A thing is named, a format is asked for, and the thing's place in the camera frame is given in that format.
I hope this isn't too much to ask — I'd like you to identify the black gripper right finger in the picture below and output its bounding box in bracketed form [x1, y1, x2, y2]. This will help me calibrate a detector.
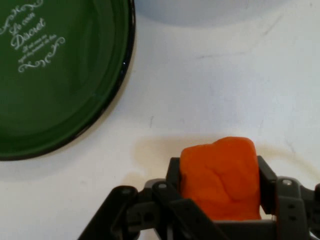
[256, 155, 320, 240]

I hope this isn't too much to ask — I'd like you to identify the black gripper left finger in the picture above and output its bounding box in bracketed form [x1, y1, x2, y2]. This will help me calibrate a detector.
[77, 157, 226, 240]

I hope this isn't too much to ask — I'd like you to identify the orange toy food chunk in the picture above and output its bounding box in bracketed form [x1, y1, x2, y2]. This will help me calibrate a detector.
[179, 136, 262, 221]

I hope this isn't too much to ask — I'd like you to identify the green plate with white print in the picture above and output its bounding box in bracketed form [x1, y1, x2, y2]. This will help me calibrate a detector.
[0, 0, 137, 161]

